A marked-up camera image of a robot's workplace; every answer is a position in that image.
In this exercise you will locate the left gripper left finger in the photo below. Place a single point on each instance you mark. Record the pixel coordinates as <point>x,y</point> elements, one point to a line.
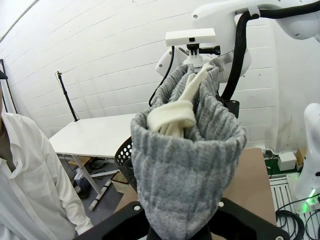
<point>117,220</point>

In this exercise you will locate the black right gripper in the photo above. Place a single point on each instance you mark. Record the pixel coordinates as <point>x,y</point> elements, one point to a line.
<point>232,107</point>

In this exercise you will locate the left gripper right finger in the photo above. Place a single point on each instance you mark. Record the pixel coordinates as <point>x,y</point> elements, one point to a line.
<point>245,222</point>

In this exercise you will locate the cream white sock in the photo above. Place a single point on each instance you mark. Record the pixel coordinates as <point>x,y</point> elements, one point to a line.
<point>172,112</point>

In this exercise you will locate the grey training pants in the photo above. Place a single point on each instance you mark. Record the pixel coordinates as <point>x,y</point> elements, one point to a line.
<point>185,175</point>

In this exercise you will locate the person's left forearm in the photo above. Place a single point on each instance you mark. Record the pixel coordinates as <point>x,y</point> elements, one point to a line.
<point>80,215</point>

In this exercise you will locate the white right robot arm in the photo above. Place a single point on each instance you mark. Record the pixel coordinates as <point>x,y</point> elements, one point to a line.
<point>215,17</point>

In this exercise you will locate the brown cardboard box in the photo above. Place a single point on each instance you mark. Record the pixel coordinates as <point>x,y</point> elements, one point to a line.
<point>120,181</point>

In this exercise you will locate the black perforated plastic basket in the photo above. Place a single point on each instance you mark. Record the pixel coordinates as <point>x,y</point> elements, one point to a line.
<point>123,155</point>

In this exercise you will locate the small white box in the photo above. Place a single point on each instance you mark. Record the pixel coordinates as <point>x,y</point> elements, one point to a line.
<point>287,161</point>

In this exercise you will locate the small cardboard box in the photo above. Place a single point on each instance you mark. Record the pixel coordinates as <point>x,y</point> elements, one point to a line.
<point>301,156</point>

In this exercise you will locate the white side table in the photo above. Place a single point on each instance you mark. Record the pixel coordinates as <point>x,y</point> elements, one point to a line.
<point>95,135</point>

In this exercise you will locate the person in white shirt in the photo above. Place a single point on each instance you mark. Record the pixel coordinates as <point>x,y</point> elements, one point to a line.
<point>30,187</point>

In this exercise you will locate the black tripod pole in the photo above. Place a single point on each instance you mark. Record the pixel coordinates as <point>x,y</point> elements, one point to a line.
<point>67,96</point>

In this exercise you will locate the black metal rack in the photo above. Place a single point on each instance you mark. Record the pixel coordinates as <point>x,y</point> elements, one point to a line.
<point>7,85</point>

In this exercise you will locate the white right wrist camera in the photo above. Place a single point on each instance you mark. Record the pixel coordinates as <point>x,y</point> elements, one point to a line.
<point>190,36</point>

